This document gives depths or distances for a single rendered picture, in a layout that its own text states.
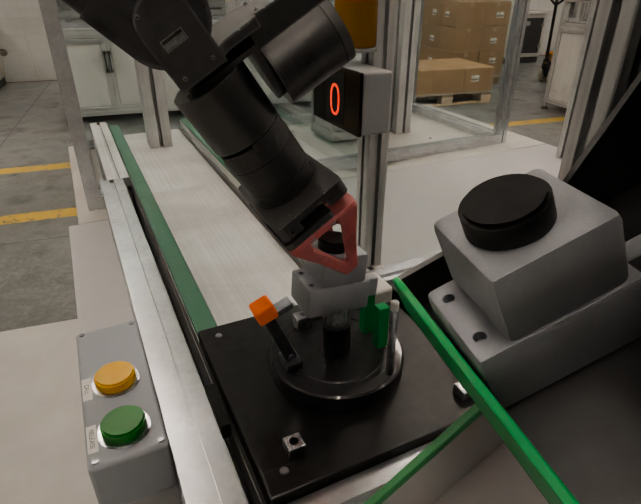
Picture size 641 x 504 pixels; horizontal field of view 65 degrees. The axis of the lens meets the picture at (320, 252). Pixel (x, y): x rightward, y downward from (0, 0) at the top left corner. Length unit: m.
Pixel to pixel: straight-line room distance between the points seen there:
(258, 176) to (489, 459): 0.25
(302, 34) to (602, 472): 0.30
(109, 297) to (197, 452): 0.47
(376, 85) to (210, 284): 0.39
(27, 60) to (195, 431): 8.26
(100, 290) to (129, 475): 0.48
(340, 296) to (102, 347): 0.30
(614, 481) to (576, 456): 0.01
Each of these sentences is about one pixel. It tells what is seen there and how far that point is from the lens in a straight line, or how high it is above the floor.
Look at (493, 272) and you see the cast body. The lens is 0.16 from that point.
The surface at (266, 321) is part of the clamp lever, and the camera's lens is 0.46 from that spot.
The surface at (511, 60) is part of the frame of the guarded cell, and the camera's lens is 1.70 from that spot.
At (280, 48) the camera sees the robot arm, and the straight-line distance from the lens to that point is 0.37.
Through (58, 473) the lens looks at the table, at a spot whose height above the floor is 0.86.
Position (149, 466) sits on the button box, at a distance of 0.52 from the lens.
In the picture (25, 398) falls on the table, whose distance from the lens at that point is 0.77.
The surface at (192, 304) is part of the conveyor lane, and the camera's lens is 0.70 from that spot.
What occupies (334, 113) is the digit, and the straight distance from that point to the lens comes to 0.64.
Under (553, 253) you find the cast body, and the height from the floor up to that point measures 1.26.
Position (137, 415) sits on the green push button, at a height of 0.97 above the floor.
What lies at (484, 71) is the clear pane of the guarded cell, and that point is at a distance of 1.80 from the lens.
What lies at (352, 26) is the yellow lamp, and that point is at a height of 1.28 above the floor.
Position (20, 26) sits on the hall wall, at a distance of 8.60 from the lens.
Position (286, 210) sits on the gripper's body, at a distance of 0.39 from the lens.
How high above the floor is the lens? 1.33
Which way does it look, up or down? 29 degrees down
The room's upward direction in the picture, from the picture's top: straight up
